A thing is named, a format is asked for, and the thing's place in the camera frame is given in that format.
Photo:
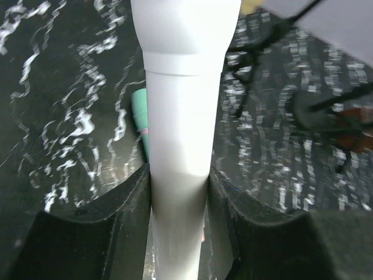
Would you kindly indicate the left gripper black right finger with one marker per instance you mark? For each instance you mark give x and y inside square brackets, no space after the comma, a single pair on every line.
[254,241]

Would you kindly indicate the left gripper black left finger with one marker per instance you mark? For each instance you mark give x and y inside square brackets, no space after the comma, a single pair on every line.
[105,239]

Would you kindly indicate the green microphone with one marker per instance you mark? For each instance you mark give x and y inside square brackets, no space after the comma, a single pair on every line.
[139,111]

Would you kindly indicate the black tripod shock mount stand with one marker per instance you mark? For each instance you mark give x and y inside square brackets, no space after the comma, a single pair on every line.
[253,51]

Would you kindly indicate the white microphone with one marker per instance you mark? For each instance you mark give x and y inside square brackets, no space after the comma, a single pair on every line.
[184,45]

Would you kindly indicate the large yellow microphone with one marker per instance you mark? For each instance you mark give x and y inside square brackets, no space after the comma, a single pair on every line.
[250,6]

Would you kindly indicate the black round base clip stand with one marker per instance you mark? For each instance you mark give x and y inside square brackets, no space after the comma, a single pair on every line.
[311,114]

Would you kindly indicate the brown box in holder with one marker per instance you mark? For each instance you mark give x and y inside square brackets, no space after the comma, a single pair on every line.
[356,126]

